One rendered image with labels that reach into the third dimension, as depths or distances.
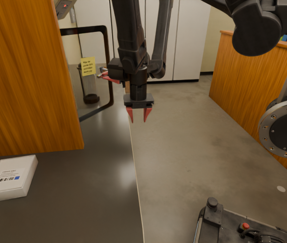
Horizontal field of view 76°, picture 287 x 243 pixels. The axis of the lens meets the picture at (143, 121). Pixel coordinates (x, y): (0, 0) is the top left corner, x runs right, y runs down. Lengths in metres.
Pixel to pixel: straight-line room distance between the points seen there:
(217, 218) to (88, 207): 0.99
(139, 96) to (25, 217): 0.49
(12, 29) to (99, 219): 0.60
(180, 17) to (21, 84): 3.55
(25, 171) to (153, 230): 1.14
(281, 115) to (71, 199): 0.70
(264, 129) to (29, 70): 0.78
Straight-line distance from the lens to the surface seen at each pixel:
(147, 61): 0.87
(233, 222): 1.52
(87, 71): 0.89
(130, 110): 0.63
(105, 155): 0.79
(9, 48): 0.73
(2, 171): 0.81
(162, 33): 0.91
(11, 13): 0.70
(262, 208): 2.02
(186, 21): 4.07
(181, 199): 1.82
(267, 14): 0.41
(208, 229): 1.44
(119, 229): 0.59
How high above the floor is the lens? 1.46
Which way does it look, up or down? 32 degrees down
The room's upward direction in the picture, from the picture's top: straight up
